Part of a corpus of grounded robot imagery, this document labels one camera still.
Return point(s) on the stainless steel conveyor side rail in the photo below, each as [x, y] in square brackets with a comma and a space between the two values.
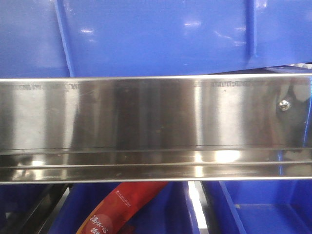
[214, 127]

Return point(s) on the blue bin under rail right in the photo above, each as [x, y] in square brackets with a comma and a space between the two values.
[262, 206]

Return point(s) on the large blue plastic bin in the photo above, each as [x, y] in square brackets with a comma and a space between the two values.
[103, 38]

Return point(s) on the silver screw on rail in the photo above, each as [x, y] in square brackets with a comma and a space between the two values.
[284, 105]

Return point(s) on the blue bin under rail left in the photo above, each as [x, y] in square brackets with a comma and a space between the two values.
[170, 212]

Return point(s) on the blue bin under rail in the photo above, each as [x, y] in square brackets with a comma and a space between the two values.
[262, 206]
[170, 212]

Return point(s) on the red printed snack package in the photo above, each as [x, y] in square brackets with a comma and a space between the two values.
[119, 206]

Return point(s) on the black metal frame bar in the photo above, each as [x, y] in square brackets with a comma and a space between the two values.
[25, 208]

